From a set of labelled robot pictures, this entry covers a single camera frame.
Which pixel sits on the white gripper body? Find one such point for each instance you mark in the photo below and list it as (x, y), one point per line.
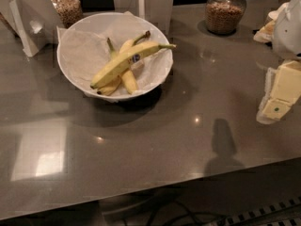
(288, 32)

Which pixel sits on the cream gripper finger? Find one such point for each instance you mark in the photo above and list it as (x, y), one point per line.
(273, 27)
(282, 90)

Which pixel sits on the yellow banana with sticker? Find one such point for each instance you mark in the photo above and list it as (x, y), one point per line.
(125, 60)

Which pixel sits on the middle yellow banana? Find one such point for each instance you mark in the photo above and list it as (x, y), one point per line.
(128, 78)

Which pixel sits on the white bowl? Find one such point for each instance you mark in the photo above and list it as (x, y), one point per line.
(94, 25)

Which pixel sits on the lower yellow banana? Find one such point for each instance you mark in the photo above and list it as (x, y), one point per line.
(114, 84)

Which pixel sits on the white paper bowl liner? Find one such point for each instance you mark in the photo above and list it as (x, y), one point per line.
(81, 54)

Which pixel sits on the right glass jar of grains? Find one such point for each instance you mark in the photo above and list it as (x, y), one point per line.
(222, 16)

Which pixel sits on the glass jar of grains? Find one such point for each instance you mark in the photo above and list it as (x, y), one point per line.
(69, 11)
(222, 16)

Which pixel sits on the striped floor strip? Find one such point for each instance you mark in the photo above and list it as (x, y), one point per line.
(285, 213)

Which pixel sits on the left glass jar of grains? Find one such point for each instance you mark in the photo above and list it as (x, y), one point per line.
(69, 11)

